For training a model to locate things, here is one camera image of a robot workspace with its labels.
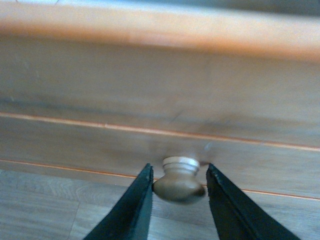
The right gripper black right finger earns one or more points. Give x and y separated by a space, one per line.
238 217

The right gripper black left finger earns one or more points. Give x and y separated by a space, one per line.
130 218

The wooden nightstand cabinet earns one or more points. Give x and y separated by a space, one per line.
220 75

